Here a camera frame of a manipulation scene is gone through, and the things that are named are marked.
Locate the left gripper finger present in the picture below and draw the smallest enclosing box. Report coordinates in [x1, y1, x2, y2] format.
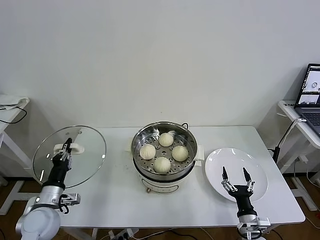
[66, 138, 73, 171]
[51, 143, 68, 162]

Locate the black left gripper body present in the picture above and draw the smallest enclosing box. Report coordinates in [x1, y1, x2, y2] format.
[47, 160, 72, 188]

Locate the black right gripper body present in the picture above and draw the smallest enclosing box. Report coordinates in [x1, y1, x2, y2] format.
[229, 184, 257, 218]

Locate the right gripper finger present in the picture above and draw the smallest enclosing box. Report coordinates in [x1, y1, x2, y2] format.
[220, 166, 237, 193]
[242, 166, 256, 193]

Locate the round glass pot lid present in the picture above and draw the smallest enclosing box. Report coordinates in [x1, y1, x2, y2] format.
[32, 125, 107, 189]

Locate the white steamed baozi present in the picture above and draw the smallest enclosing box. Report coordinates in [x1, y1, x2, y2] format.
[153, 156, 172, 174]
[158, 132, 174, 148]
[139, 144, 156, 160]
[171, 145, 189, 162]

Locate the stainless steel steamer basket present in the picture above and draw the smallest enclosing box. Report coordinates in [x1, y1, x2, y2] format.
[131, 121, 198, 177]

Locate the white round plate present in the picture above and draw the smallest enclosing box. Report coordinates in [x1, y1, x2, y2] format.
[204, 147, 269, 203]

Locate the white electric cooker base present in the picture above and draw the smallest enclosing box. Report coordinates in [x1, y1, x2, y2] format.
[124, 138, 205, 195]

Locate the white side table with cloth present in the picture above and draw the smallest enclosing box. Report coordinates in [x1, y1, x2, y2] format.
[0, 94, 55, 216]

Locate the white side table with laptop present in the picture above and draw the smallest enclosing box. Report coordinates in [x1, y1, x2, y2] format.
[276, 99, 320, 211]

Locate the white folded cloth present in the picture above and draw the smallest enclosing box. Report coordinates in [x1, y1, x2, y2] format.
[0, 94, 31, 111]

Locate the grey open laptop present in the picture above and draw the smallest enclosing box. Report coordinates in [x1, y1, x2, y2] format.
[293, 63, 320, 138]

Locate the white power strip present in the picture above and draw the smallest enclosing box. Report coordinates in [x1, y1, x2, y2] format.
[108, 228, 140, 240]

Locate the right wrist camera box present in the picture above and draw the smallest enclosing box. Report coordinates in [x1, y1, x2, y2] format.
[257, 217, 272, 228]

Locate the black cable with white plug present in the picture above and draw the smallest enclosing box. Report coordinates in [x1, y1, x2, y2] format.
[268, 117, 307, 162]

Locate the thin black cable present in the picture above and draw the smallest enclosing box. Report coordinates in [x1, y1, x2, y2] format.
[0, 106, 27, 125]

